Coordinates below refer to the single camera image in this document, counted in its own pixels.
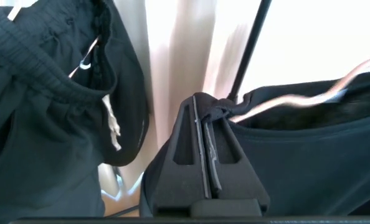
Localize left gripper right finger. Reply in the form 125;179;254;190
202;117;271;216

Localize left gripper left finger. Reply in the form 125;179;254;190
153;95;211;218

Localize black garment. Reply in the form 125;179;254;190
140;70;370;218

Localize black shorts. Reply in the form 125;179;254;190
0;0;150;224

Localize black clothes rack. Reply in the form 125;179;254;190
105;0;273;218

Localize beige curtain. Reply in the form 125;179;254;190
111;0;370;215

